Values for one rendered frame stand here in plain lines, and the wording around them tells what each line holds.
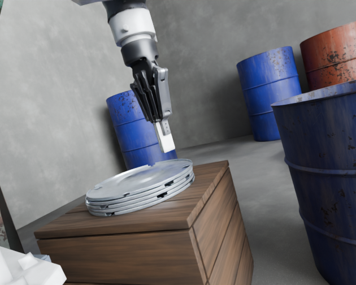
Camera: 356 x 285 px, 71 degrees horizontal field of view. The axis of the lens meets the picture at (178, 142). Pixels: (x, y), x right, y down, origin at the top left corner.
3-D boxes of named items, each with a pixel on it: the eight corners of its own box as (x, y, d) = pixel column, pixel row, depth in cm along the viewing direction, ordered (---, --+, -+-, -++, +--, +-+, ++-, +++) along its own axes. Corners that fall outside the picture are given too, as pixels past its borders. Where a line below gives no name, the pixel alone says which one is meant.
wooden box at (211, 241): (254, 262, 80) (228, 159, 77) (236, 393, 46) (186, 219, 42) (150, 262, 97) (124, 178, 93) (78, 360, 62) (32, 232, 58)
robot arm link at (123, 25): (118, 7, 46) (127, 37, 46) (171, 7, 53) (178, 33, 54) (96, 34, 56) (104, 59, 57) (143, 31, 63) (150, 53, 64)
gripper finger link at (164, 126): (161, 112, 55) (169, 109, 52) (168, 134, 55) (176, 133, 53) (156, 113, 54) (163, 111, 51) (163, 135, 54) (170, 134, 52)
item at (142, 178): (111, 176, 84) (111, 173, 84) (194, 155, 80) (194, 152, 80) (64, 211, 55) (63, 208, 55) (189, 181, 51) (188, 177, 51)
